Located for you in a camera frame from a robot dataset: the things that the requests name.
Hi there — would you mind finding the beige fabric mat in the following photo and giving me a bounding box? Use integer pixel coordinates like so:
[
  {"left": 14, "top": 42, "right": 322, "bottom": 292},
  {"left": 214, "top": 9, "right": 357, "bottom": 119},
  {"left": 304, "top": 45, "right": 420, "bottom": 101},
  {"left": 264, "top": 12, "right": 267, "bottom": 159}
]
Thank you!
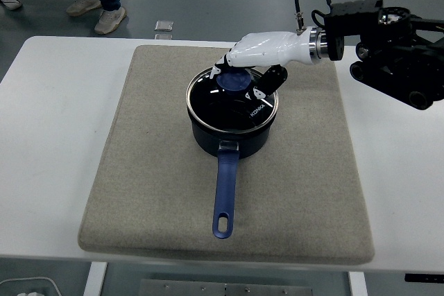
[{"left": 76, "top": 44, "right": 376, "bottom": 265}]

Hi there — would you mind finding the grey metal plate with screws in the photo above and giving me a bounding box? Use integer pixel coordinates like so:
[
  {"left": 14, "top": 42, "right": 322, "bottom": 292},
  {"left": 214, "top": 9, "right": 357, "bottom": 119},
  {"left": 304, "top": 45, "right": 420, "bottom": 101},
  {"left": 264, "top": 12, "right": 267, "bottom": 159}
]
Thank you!
[{"left": 139, "top": 278, "right": 314, "bottom": 296}]

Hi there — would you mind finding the dark pot with blue handle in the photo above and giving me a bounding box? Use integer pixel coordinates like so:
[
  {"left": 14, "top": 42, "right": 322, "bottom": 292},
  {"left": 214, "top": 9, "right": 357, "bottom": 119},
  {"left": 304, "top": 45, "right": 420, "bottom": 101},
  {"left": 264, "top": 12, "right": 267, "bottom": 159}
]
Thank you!
[{"left": 189, "top": 108, "right": 278, "bottom": 240}]

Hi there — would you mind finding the black box under table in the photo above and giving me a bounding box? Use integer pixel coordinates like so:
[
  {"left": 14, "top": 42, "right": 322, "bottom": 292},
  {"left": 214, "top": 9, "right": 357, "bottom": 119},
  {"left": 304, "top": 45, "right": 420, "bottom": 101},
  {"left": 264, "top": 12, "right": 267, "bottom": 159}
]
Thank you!
[{"left": 404, "top": 272, "right": 444, "bottom": 283}]

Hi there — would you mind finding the glass lid with blue knob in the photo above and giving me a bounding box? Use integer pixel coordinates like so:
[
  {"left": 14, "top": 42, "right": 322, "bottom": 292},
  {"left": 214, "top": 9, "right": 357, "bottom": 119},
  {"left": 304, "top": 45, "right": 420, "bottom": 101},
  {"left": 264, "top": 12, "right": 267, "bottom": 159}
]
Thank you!
[{"left": 186, "top": 66, "right": 280, "bottom": 134}]

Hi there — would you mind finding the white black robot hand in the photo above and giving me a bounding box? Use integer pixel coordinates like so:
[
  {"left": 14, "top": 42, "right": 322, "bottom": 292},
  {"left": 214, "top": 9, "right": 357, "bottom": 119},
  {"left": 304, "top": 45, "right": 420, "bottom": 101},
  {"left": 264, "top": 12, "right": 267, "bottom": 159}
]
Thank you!
[{"left": 210, "top": 28, "right": 314, "bottom": 101}]

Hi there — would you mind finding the white table leg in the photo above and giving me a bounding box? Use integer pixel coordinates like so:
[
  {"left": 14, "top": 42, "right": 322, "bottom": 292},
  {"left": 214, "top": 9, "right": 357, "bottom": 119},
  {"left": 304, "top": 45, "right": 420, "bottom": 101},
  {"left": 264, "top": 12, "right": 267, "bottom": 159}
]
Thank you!
[
  {"left": 83, "top": 261, "right": 108, "bottom": 296},
  {"left": 348, "top": 270, "right": 368, "bottom": 296}
]

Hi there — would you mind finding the white cable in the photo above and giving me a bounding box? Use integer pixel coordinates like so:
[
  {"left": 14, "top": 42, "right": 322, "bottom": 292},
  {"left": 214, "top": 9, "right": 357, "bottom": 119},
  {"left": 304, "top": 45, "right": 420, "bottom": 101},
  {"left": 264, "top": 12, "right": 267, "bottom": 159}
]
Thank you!
[{"left": 0, "top": 277, "right": 60, "bottom": 296}]

